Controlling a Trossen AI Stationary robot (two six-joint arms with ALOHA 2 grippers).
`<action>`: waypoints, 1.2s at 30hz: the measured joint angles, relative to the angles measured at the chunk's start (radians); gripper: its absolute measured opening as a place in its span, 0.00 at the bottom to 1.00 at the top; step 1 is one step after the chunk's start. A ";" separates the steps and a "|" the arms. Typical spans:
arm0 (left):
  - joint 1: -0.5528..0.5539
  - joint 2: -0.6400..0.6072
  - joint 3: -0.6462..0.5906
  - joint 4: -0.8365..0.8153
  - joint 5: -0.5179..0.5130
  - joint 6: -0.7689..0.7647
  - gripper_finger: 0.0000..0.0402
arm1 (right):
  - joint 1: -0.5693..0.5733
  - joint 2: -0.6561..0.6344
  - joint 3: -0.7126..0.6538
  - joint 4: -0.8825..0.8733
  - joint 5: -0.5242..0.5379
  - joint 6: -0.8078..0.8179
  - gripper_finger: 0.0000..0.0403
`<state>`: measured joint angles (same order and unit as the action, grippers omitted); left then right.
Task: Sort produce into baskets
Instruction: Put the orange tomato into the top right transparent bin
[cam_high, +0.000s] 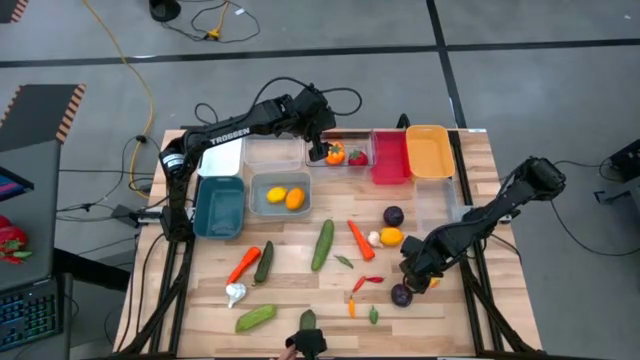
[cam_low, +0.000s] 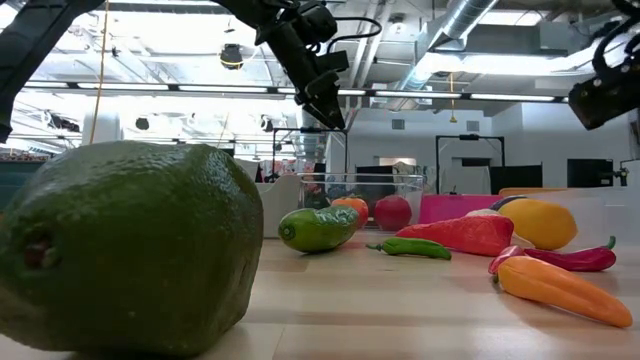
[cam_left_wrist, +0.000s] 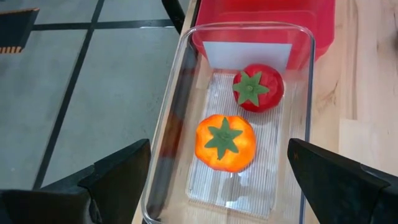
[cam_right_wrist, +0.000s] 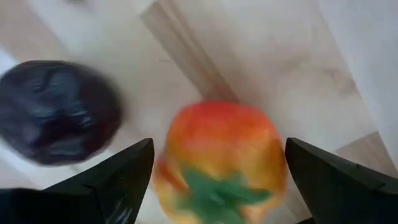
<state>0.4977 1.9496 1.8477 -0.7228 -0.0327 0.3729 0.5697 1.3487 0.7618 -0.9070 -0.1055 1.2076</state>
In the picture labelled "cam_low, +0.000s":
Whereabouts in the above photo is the large orange carrot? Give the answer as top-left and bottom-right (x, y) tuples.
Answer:
(394, 214), (516, 258)

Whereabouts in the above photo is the orange plastic basket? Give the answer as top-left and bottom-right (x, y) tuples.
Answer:
(498, 187), (569, 198)

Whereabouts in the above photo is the small frosted plastic bin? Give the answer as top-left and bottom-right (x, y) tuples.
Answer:
(524, 187), (640, 247)

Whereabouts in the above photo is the wide clear plastic bin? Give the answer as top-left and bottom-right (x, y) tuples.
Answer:
(298, 172), (426, 234)

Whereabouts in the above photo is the ceiling dome camera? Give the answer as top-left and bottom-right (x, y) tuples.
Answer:
(219, 43), (245, 71)

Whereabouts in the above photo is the black frame stand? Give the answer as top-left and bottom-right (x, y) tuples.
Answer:
(435, 133), (506, 195)
(271, 127), (350, 182)

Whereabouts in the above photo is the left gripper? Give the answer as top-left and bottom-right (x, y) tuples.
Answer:
(254, 19), (347, 131)

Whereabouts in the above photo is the smooth silver ceiling duct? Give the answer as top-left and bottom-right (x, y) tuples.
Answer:
(389, 0), (501, 109)

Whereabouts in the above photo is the orange tomato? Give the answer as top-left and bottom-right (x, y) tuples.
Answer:
(330, 196), (370, 230)

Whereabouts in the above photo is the orange mini pepper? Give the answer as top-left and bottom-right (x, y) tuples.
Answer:
(493, 255), (634, 330)

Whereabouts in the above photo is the grey plastic basket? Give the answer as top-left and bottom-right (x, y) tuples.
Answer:
(255, 173), (304, 239)

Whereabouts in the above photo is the yellow lemon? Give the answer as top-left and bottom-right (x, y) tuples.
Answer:
(498, 198), (579, 252)

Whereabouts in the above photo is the green avocado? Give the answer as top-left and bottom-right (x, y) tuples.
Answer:
(0, 140), (265, 357)

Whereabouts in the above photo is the black camera cable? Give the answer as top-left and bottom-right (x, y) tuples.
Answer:
(319, 16), (384, 55)

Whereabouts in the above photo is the ceiling light strip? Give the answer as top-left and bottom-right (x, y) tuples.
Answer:
(22, 81), (571, 103)

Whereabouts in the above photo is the red plastic bin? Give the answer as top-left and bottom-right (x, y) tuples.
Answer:
(417, 194), (504, 225)

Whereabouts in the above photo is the dark red chili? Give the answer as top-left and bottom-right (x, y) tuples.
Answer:
(523, 235), (618, 273)

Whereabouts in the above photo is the black monitor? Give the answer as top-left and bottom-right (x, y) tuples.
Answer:
(567, 158), (615, 189)
(489, 164), (544, 191)

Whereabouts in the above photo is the green cucumber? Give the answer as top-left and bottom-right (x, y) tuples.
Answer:
(277, 205), (361, 254)

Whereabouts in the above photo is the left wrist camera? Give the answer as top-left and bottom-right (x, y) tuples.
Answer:
(327, 49), (351, 75)

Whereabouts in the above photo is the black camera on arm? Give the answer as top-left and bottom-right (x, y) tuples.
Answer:
(602, 159), (640, 187)

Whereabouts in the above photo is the thin green chili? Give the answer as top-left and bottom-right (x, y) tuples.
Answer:
(366, 236), (453, 261)

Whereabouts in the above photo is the yellow hanging cable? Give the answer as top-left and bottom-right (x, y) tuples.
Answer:
(88, 0), (110, 146)

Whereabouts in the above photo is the red tomato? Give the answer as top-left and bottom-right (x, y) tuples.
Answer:
(373, 195), (414, 233)

